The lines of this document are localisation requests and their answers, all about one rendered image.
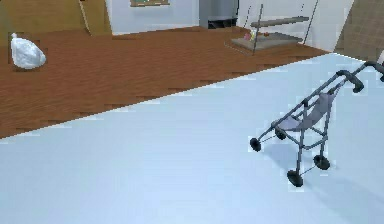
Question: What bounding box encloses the framed wall picture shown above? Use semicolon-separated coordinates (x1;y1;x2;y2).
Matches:
129;0;171;8

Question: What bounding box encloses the grey folding baby stroller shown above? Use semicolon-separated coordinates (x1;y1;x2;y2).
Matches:
249;60;384;188

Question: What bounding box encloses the white tied garbage bag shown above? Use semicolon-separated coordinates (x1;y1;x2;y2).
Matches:
9;32;47;70

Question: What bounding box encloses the grey metal shelf rack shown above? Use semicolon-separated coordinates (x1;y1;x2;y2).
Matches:
229;3;318;56

